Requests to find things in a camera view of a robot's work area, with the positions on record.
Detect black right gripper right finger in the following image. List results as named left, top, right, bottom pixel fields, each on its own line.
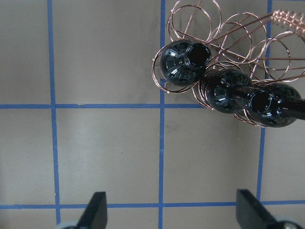
left=236, top=189, right=284, bottom=229

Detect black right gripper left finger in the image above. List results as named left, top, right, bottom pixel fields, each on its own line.
left=75, top=192, right=107, bottom=229

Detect black wine bottle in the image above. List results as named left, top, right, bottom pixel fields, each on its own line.
left=160, top=39, right=211, bottom=86
left=201, top=68, right=305, bottom=119

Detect black wine bottle far end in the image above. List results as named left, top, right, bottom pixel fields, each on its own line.
left=248, top=83, right=305, bottom=128

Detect copper wire bottle basket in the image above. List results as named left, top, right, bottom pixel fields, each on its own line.
left=152, top=0, right=305, bottom=127

